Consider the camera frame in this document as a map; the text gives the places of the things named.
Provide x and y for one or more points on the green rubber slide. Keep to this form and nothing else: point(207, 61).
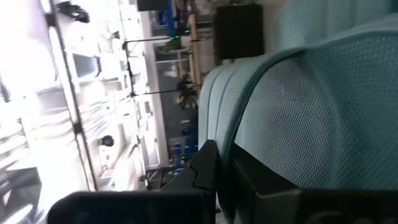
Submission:
point(311, 124)

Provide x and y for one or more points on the black monitor screen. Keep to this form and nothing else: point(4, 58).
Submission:
point(239, 31)

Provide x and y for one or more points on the wooden shelf with black frame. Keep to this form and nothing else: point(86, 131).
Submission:
point(128, 62)

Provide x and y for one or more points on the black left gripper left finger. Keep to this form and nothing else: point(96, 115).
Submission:
point(140, 208)

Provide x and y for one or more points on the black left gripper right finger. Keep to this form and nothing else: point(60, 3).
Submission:
point(311, 208)

